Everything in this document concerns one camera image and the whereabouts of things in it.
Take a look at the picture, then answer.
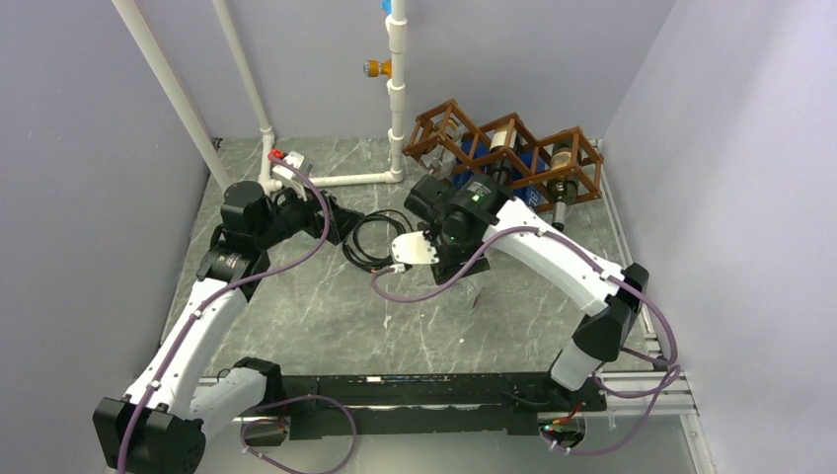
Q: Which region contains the clear glass bottle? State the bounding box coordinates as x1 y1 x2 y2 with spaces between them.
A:
290 152 313 186
444 274 486 317

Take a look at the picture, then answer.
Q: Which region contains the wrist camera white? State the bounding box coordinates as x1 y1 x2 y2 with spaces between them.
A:
267 149 308 201
391 231 439 273

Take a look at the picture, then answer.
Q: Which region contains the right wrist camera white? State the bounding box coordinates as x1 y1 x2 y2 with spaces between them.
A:
391 231 439 273

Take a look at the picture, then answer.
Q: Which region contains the orange valve fitting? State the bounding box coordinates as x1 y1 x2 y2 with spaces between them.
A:
362 59 393 79

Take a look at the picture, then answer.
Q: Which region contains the white PVC pipe frame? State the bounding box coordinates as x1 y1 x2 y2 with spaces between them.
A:
113 1 408 194

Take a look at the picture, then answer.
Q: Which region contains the aluminium rail frame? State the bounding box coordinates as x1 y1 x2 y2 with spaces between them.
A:
198 369 694 454

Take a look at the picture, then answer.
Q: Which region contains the brown wooden wine rack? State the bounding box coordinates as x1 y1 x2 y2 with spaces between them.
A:
403 99 604 212

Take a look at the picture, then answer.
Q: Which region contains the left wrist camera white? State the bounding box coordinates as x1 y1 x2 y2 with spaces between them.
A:
267 149 308 201

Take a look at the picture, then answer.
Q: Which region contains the purple cable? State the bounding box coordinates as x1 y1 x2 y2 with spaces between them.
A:
370 225 683 459
115 153 359 474

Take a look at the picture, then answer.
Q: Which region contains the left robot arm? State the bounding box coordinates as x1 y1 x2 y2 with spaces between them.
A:
93 181 364 473

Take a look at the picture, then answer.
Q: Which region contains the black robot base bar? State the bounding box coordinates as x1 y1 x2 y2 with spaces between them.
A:
244 371 607 440

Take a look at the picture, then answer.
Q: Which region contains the brown gold-capped wine bottle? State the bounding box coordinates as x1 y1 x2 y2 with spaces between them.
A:
487 124 519 185

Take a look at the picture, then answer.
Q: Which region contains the blue label clear bottle left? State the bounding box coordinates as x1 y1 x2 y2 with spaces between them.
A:
454 133 492 181

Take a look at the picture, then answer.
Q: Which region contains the dark green wine bottle right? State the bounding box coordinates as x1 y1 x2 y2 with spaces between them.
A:
547 146 578 232

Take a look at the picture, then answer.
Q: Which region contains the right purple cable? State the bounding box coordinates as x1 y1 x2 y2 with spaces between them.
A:
370 225 683 459

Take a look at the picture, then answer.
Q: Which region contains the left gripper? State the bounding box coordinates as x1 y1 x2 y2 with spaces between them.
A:
254 178 363 250

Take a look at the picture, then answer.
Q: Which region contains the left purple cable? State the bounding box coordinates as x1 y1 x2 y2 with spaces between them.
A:
115 153 359 474

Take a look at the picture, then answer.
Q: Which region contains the dark bottle black cap left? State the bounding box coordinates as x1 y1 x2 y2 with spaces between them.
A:
422 138 459 179

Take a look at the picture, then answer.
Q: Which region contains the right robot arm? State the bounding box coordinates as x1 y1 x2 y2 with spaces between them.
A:
391 175 648 410

